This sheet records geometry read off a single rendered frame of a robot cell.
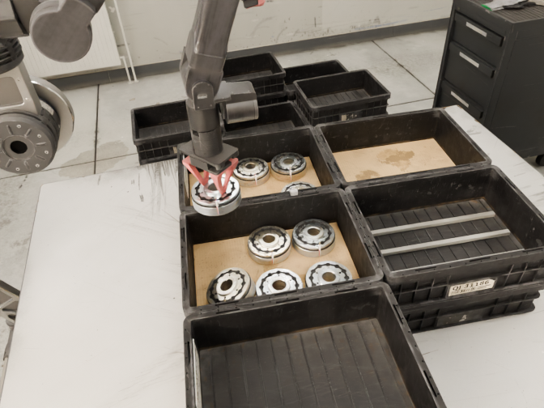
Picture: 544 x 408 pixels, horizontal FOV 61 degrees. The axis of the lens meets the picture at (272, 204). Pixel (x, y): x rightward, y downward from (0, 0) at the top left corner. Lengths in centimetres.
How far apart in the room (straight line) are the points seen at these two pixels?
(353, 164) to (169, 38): 284
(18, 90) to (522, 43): 201
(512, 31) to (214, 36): 175
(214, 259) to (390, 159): 62
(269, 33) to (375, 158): 284
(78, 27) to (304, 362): 69
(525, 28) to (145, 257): 183
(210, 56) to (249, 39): 335
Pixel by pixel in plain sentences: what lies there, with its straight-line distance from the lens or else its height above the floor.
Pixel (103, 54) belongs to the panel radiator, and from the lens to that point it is 393.
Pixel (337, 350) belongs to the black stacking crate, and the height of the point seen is 83.
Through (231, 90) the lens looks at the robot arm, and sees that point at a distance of 85.
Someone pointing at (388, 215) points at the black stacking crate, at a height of 83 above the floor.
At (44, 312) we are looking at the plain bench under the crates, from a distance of 134.
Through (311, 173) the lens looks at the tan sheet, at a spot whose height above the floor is 83.
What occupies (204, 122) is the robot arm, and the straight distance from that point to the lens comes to 85.
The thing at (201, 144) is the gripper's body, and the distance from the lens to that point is 88.
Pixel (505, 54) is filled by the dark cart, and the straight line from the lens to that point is 238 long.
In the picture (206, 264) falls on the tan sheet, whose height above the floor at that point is 83.
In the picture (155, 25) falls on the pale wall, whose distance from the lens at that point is 398.
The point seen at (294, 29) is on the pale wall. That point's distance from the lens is 420.
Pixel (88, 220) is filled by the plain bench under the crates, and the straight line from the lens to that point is 154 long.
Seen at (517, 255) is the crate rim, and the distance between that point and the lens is 107.
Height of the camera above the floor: 164
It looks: 41 degrees down
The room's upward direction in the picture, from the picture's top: 4 degrees counter-clockwise
